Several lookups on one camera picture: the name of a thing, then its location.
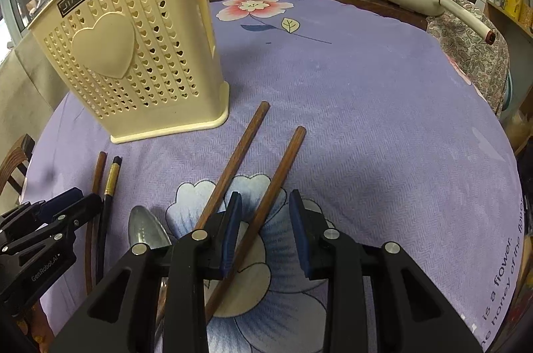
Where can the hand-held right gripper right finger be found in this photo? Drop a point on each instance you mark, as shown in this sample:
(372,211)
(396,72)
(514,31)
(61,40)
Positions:
(300,236)

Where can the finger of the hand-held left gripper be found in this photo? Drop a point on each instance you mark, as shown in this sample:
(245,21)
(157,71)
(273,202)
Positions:
(66,196)
(70,215)

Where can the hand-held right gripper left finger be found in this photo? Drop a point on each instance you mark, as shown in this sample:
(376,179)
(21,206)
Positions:
(231,236)

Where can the brown wooden chopstick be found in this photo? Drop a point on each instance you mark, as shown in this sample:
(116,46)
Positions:
(236,157)
(99,174)
(284,165)

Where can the black chopstick gold band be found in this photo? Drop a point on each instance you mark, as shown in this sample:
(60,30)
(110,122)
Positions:
(111,186)

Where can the stainless steel spoon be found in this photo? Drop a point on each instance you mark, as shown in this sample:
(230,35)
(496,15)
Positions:
(148,228)

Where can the cream perforated utensil holder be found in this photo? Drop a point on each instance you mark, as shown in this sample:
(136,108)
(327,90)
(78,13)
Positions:
(104,44)

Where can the dark wooden chair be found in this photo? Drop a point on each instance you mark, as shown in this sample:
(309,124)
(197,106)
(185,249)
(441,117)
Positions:
(14,159)

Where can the purple floral tablecloth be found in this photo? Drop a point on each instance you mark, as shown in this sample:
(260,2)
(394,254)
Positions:
(374,128)

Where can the paisley chair cover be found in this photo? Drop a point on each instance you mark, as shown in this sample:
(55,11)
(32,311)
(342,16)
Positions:
(470,40)

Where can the wooden shelf unit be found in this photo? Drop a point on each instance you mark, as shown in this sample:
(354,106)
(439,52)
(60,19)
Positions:
(504,13)

